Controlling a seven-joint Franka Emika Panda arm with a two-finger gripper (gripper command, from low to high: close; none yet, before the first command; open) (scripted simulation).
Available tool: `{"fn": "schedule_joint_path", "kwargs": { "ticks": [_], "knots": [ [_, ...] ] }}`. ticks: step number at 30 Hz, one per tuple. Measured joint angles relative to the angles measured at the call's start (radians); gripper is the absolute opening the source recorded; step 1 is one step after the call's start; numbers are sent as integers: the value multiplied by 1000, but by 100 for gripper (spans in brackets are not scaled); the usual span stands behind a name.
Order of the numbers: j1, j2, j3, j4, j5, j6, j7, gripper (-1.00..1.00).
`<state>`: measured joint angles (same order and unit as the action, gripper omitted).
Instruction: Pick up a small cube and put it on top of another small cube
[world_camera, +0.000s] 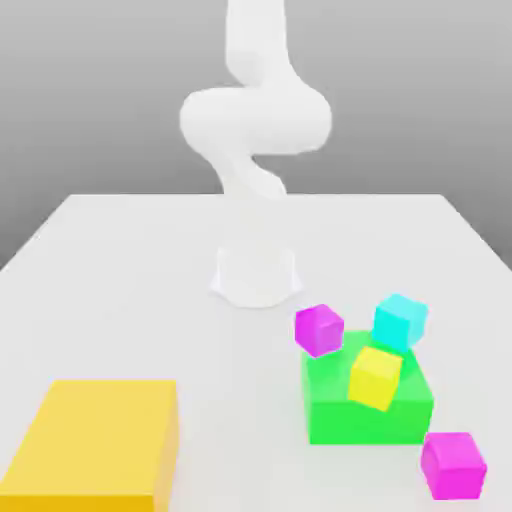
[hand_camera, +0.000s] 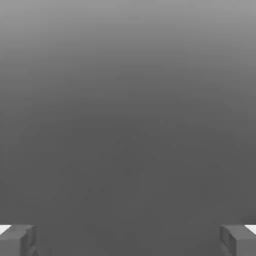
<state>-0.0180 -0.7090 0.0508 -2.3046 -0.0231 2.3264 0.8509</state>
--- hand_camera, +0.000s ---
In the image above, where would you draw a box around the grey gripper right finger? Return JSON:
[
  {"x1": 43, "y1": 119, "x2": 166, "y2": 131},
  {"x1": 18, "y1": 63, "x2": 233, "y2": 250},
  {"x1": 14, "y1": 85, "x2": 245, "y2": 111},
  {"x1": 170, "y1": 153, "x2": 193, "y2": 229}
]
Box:
[{"x1": 219, "y1": 224, "x2": 256, "y2": 256}]

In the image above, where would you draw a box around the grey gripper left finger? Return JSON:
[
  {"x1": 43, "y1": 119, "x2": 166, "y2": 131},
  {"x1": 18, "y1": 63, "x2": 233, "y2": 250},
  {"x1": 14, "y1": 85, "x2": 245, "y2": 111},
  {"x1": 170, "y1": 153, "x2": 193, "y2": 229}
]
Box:
[{"x1": 0, "y1": 224, "x2": 38, "y2": 256}]

